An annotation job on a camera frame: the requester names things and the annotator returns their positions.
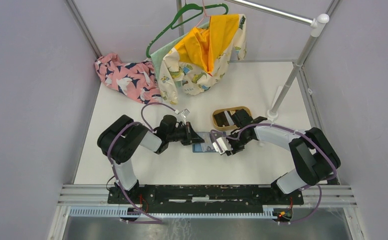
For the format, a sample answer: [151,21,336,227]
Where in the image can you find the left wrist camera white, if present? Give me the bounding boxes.
[174,109,190,124]

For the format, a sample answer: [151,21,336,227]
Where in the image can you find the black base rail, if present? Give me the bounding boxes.
[107,184,304,214]

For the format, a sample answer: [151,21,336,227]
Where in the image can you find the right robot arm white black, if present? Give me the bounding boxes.
[215,109,341,204]

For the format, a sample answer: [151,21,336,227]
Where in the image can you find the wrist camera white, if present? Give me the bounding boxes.
[174,109,190,124]
[212,137,232,155]

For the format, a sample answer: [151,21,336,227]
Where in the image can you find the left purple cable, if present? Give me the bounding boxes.
[106,101,181,225]

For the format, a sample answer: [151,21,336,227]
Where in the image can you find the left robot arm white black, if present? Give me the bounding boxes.
[97,115,205,204]

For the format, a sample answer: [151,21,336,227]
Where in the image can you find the silver clothes rack pole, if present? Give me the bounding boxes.
[231,0,330,121]

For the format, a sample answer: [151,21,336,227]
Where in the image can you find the mint green cloth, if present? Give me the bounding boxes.
[150,21,211,80]

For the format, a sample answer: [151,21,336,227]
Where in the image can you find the green clothes hanger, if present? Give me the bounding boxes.
[145,3,229,58]

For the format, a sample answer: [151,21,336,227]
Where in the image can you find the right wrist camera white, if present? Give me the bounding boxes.
[212,137,232,155]

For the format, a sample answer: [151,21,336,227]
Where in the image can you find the white slotted cable duct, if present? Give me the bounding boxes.
[69,206,277,220]

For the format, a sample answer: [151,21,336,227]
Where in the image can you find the dinosaur print yellow jacket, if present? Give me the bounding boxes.
[157,14,247,105]

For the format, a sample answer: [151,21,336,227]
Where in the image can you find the pink patterned cloth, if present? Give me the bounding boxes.
[94,53,163,105]

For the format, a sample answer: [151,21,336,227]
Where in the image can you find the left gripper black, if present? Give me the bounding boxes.
[167,121,204,146]

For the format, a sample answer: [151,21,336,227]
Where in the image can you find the teal card holder wallet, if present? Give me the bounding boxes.
[192,132,228,154]

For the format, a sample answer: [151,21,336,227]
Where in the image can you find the purple cable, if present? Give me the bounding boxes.
[210,123,339,225]
[106,101,181,225]

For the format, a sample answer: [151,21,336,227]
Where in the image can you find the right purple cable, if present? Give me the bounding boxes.
[210,123,339,225]

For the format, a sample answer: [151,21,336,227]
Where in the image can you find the black cards in tray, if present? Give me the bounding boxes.
[213,110,235,128]

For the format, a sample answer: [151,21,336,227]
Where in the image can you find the oval wooden tray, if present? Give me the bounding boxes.
[212,106,252,131]

